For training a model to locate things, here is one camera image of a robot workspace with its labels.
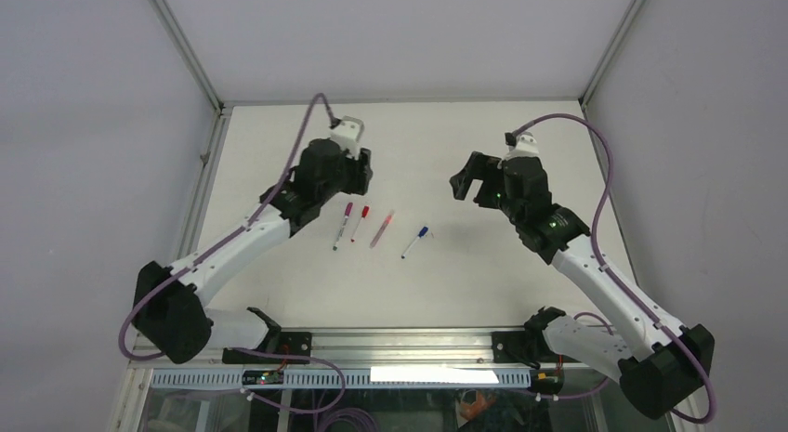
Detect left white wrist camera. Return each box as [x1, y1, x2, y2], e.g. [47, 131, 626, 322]
[329, 116, 364, 160]

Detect white slotted cable duct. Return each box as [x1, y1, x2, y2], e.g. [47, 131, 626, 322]
[151, 366, 531, 390]

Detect purple cable coil below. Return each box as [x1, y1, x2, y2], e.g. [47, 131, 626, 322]
[313, 408, 380, 432]

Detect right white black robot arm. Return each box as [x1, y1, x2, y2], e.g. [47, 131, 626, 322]
[450, 152, 715, 419]

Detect orange object under table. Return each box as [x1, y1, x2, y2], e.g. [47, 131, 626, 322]
[457, 389, 496, 422]

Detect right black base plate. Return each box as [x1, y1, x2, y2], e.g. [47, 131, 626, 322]
[491, 330, 558, 369]

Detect aluminium mounting rail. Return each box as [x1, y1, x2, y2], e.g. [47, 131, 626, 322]
[129, 327, 685, 372]

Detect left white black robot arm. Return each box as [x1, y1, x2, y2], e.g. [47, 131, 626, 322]
[122, 138, 373, 364]

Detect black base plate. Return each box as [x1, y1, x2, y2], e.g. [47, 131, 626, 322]
[221, 331, 313, 365]
[491, 330, 558, 369]

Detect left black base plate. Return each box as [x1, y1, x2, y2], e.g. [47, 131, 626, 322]
[221, 331, 313, 365]

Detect white pen red tip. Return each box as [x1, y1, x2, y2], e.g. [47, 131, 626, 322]
[350, 215, 365, 243]

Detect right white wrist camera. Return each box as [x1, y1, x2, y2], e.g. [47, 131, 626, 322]
[503, 131, 540, 161]

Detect pink purple pen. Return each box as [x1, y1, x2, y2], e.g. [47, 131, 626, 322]
[369, 219, 391, 249]

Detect white pen blue tip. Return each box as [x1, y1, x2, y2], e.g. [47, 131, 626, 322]
[401, 233, 426, 259]

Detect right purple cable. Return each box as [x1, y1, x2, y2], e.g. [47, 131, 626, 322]
[514, 113, 719, 425]

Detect purple cable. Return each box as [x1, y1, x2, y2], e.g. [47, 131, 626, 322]
[118, 93, 340, 361]
[514, 113, 719, 425]

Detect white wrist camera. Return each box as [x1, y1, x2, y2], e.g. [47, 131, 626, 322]
[329, 116, 364, 160]
[503, 131, 540, 161]

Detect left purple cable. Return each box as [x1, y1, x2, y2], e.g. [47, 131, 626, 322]
[118, 93, 340, 361]

